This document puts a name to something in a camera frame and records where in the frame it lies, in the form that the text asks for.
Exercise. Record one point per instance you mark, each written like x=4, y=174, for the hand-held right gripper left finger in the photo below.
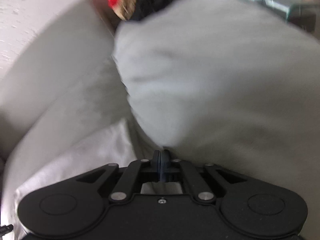
x=157, y=166

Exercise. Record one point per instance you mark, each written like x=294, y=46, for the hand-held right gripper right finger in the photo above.
x=166, y=166

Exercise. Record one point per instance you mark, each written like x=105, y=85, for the light grey shirt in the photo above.
x=87, y=155

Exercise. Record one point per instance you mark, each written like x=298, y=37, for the grey sofa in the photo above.
x=212, y=80

